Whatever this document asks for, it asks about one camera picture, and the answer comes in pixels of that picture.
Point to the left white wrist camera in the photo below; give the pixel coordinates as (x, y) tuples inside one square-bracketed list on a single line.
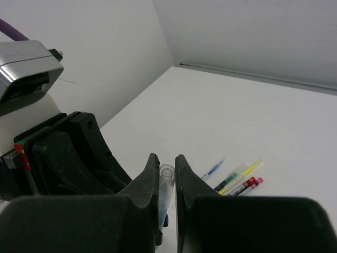
[(28, 71)]

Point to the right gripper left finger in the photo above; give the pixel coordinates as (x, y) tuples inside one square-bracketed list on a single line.
[(124, 222)]

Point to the aluminium frame rail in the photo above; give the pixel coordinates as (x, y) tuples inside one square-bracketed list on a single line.
[(319, 88)]

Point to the magenta pen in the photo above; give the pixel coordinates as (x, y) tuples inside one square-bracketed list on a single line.
[(252, 187)]

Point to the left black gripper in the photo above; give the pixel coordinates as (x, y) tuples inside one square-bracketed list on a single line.
[(64, 155)]

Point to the yellow pen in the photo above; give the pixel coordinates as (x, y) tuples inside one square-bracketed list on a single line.
[(240, 177)]

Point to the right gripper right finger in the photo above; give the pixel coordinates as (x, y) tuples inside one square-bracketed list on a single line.
[(209, 222)]

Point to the green pen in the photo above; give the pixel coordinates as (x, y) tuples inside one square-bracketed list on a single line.
[(230, 177)]

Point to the light blue pen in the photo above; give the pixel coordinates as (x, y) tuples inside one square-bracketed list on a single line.
[(166, 186)]

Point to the red pen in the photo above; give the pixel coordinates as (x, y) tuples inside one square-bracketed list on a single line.
[(242, 187)]

